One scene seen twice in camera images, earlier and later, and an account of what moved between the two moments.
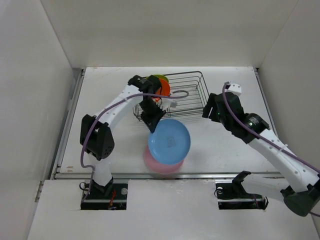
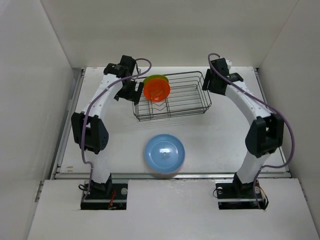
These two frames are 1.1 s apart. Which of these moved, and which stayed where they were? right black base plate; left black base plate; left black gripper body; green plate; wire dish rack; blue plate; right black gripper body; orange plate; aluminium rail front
Moved: left black gripper body; right black gripper body; blue plate
Stayed: orange plate; green plate; left black base plate; aluminium rail front; wire dish rack; right black base plate
